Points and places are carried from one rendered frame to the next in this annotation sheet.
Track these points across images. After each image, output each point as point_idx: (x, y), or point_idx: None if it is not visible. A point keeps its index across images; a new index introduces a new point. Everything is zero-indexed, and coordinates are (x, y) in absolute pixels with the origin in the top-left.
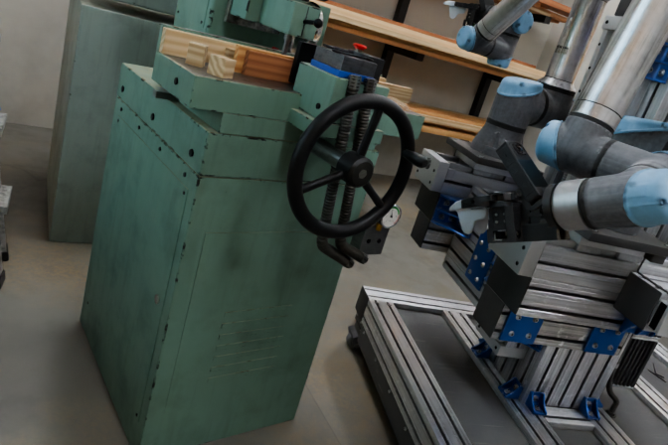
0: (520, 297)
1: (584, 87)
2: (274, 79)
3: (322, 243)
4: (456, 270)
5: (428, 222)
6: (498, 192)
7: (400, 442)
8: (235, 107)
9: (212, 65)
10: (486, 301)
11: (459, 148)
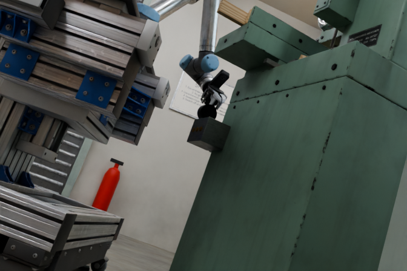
0: (150, 117)
1: (215, 42)
2: None
3: None
4: (93, 120)
5: (128, 92)
6: (223, 92)
7: (94, 259)
8: None
9: None
10: (140, 129)
11: (137, 11)
